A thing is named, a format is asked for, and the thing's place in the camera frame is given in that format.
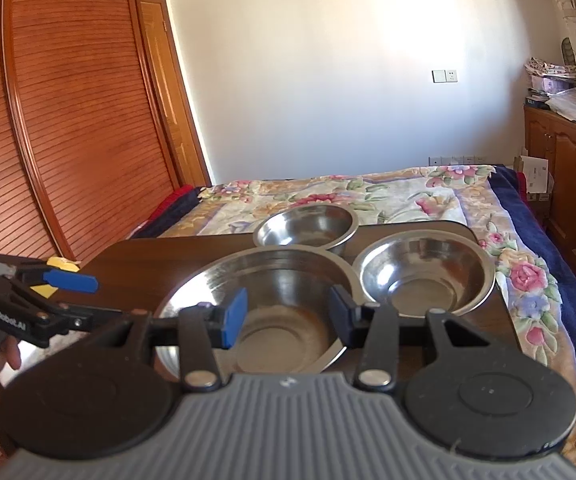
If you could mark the wooden door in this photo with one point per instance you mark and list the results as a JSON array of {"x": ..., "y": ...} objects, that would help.
[{"x": 172, "y": 93}]

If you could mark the wall switch plate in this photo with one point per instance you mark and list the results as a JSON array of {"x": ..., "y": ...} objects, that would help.
[{"x": 444, "y": 76}]

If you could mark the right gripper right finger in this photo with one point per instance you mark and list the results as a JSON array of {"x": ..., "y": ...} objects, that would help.
[{"x": 460, "y": 387}]

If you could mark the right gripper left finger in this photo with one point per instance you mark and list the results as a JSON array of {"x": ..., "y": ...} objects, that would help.
[{"x": 78, "y": 424}]

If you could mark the wooden louvered wardrobe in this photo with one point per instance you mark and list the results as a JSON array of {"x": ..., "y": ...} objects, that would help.
[{"x": 84, "y": 151}]

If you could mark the clutter pile on cabinet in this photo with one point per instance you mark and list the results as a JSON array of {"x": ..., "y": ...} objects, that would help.
[{"x": 553, "y": 86}]

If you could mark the floral bed quilt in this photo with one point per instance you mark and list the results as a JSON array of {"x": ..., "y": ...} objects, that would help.
[{"x": 538, "y": 286}]

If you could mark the medium steel bowl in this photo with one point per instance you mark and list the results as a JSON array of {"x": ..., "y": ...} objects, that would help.
[{"x": 322, "y": 225}]

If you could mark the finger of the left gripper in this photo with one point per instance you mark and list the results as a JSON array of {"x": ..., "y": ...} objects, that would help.
[{"x": 35, "y": 275}]

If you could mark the small steel bowl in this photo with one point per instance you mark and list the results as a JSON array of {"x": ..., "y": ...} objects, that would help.
[{"x": 419, "y": 270}]

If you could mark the large steel bowl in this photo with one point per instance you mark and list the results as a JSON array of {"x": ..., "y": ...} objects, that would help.
[{"x": 287, "y": 329}]

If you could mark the white paper bag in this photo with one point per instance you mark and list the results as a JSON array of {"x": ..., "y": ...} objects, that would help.
[{"x": 536, "y": 173}]

